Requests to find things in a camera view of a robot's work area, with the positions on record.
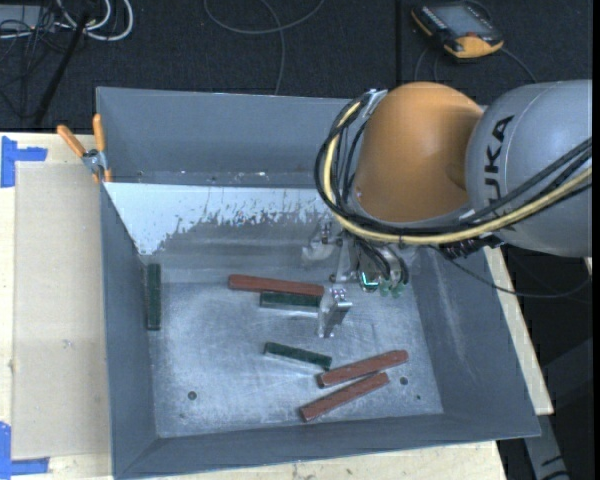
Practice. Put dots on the grey metal bin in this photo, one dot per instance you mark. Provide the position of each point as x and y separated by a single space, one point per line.
230 368

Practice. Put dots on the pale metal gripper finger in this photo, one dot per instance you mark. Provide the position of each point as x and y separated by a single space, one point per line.
327 318
341 312

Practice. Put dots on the red-brown flat block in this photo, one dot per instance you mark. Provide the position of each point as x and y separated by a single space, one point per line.
275 285
362 368
344 397

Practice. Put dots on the pale wood flat board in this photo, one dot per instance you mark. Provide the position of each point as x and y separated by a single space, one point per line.
55 293

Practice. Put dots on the black cylinder on white bracket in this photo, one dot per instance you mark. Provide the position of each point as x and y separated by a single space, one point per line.
316 254

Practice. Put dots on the dark green flat block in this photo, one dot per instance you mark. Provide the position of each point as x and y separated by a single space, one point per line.
290 300
153 295
297 355

